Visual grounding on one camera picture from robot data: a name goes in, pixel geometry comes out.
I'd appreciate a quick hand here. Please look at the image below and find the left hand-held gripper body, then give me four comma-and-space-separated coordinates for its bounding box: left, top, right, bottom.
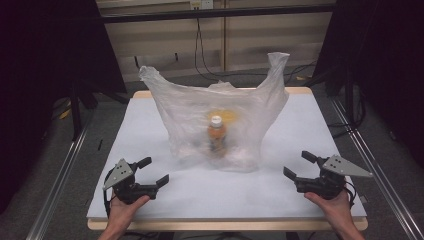
102, 158, 158, 205

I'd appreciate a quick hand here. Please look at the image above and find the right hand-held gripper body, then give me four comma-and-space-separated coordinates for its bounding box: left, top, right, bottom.
294, 154, 374, 201

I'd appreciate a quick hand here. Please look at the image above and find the translucent white plastic bag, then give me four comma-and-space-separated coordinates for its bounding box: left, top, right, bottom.
138, 51, 290, 174

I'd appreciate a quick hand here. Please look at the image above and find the person's right hand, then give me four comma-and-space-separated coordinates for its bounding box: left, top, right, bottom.
303, 189, 353, 232

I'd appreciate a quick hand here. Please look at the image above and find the person's left hand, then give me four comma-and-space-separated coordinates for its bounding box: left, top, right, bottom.
108, 194, 151, 231

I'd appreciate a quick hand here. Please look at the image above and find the wooden table with white top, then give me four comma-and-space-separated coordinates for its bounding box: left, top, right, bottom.
87, 87, 369, 232

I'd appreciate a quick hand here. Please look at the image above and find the black metal stand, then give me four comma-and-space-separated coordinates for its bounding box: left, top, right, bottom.
344, 74, 356, 125
68, 83, 98, 142

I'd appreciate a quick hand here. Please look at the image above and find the orange drink bottle white cap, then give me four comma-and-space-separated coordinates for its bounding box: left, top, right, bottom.
207, 115, 228, 158

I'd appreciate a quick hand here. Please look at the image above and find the black curtain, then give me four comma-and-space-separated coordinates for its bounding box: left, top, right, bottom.
0, 0, 128, 214
313, 0, 424, 168

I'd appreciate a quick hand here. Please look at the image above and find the black horizontal bar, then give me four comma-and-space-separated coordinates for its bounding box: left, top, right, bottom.
99, 3, 338, 24

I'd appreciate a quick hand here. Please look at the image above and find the right hand-held gripper cable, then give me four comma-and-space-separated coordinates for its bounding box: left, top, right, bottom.
343, 181, 358, 210

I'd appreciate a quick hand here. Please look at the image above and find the black floor cable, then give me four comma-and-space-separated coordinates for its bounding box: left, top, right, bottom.
328, 96, 368, 140

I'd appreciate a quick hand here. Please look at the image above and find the metal floor rail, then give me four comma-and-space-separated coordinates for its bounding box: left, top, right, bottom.
329, 96, 424, 240
26, 116, 96, 240

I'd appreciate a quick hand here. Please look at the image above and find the black hanging wall cable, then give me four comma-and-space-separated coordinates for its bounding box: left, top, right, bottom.
194, 18, 234, 83

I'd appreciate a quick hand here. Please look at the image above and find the white wall power outlet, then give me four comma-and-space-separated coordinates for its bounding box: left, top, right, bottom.
189, 0, 214, 10

